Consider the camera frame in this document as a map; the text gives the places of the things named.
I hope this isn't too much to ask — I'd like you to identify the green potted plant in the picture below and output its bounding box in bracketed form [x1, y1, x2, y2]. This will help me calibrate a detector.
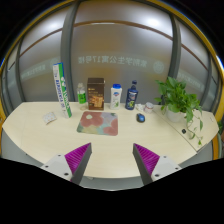
[155, 77, 204, 146]

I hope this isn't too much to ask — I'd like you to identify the dark blue shampoo bottle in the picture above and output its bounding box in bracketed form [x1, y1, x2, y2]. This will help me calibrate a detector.
[125, 80, 138, 110]

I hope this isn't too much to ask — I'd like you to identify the clear green-label bottle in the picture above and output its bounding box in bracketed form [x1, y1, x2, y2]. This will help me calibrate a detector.
[77, 83, 87, 110]

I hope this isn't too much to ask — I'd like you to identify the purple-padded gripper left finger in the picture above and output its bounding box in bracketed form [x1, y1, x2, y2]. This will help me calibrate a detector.
[41, 143, 92, 185]

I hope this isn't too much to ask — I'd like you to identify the white blister pack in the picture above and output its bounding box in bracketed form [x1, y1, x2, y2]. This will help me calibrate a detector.
[43, 112, 56, 124]

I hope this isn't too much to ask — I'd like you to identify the brown cardboard box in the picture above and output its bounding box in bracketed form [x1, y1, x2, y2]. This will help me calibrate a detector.
[87, 78, 105, 110]

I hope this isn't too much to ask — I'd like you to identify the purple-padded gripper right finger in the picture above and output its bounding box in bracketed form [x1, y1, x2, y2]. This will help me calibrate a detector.
[133, 143, 181, 185]

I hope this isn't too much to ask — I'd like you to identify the small white jar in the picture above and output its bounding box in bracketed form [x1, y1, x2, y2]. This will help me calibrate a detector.
[144, 102, 154, 113]

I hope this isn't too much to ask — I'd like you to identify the blue computer mouse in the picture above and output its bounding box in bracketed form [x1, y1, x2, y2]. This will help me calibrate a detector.
[136, 113, 145, 123]

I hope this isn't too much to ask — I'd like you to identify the green white shuttlecock tube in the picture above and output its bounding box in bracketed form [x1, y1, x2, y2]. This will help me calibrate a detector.
[53, 63, 72, 118]

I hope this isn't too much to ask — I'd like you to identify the white lotion bottle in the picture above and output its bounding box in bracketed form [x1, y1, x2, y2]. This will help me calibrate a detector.
[110, 84, 122, 109]

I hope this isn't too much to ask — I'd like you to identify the crumpled white paper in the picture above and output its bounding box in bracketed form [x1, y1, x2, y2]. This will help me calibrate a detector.
[135, 104, 144, 112]

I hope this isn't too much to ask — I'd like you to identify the floral mouse pad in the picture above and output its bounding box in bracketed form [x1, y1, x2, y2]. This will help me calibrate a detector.
[77, 111, 118, 136]

